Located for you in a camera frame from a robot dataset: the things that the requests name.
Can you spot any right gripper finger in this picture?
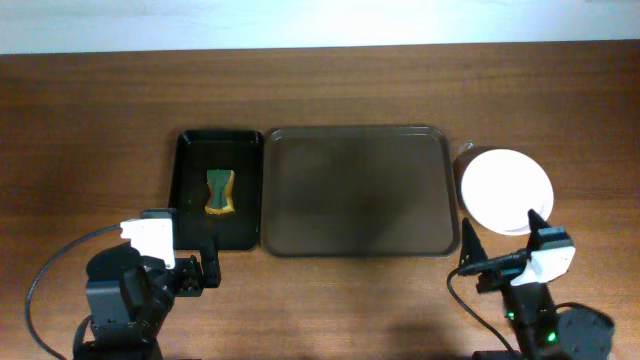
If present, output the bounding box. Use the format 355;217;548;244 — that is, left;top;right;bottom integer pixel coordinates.
458;218;488;270
527;209;552;250

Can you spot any pink-rimmed plate with sauce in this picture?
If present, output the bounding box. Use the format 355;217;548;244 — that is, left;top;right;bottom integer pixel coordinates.
460;149;555;236

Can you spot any green and yellow sponge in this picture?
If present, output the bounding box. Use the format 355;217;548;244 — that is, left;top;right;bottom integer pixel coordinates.
205;169;235;215

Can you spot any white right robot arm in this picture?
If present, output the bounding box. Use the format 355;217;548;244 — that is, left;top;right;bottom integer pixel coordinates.
199;208;615;359

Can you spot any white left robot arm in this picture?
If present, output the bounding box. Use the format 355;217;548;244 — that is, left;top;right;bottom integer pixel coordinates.
73;243;221;360

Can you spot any black water tray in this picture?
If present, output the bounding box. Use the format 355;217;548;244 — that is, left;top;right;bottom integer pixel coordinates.
168;129;264;251

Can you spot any brown serving tray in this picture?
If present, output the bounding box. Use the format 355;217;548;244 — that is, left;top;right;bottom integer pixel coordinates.
261;125;461;258

